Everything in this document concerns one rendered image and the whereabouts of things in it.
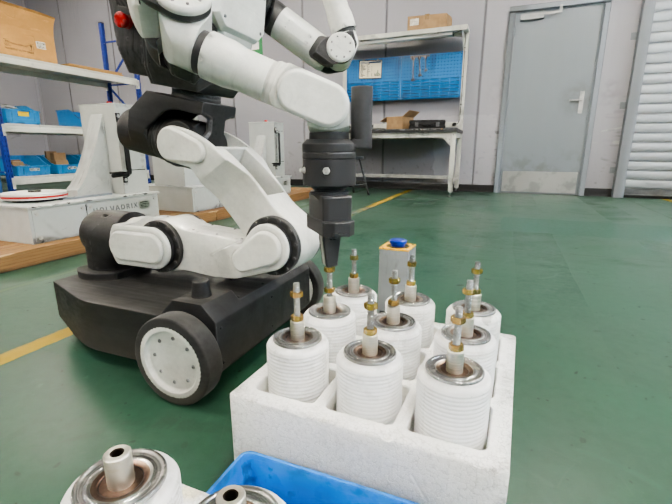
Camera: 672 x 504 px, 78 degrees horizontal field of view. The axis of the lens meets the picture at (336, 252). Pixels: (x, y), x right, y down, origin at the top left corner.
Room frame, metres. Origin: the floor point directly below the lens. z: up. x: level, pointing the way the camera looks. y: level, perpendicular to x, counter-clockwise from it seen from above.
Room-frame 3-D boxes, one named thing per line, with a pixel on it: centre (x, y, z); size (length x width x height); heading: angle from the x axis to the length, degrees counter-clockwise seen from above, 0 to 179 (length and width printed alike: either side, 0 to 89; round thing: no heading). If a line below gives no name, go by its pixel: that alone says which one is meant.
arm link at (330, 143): (0.70, 0.00, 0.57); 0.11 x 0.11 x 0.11; 89
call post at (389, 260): (0.94, -0.14, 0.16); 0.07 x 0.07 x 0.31; 66
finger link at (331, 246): (0.68, 0.01, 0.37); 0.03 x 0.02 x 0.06; 110
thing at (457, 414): (0.49, -0.16, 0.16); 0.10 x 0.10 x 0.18
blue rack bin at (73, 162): (5.04, 3.33, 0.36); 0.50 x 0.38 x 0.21; 69
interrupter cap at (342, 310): (0.69, 0.01, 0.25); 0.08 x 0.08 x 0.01
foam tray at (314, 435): (0.65, -0.10, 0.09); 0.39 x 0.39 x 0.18; 66
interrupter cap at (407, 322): (0.65, -0.10, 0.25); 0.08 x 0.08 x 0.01
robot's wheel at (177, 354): (0.80, 0.34, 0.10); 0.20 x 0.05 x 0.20; 68
